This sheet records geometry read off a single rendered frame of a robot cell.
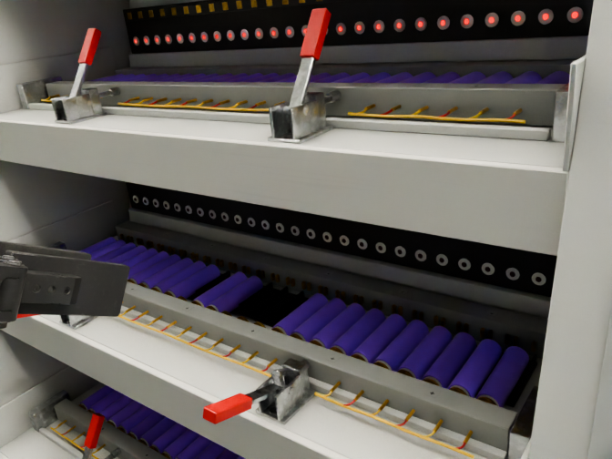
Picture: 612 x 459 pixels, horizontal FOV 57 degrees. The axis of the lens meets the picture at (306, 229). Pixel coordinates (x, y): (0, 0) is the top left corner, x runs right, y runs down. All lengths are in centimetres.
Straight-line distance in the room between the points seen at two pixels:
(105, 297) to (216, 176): 14
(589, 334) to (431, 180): 11
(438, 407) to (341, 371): 8
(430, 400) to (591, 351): 13
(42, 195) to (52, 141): 18
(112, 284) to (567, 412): 25
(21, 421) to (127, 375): 30
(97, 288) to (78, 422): 46
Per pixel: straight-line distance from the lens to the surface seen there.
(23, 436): 84
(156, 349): 54
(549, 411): 32
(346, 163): 35
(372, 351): 46
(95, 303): 34
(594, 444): 32
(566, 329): 31
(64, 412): 81
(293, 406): 44
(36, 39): 76
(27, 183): 76
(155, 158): 47
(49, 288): 31
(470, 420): 40
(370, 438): 41
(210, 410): 38
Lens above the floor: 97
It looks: 11 degrees down
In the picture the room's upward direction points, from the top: 3 degrees clockwise
